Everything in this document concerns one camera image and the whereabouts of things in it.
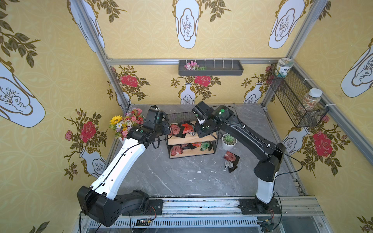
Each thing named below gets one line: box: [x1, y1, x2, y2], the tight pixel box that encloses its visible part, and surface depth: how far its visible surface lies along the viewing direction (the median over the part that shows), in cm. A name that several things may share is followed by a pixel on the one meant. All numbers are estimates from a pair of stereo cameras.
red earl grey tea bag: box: [223, 150, 241, 166], surface depth 92 cm
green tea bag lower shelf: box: [200, 141, 211, 151], surface depth 96 cm
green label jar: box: [274, 57, 295, 78], surface depth 87 cm
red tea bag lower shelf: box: [170, 145, 184, 156], surface depth 95 cm
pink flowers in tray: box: [184, 60, 207, 71], surface depth 89 cm
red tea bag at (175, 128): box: [170, 123, 181, 136], surface depth 87 cm
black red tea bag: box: [179, 120, 195, 139], surface depth 87 cm
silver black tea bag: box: [224, 160, 238, 174], surface depth 89 cm
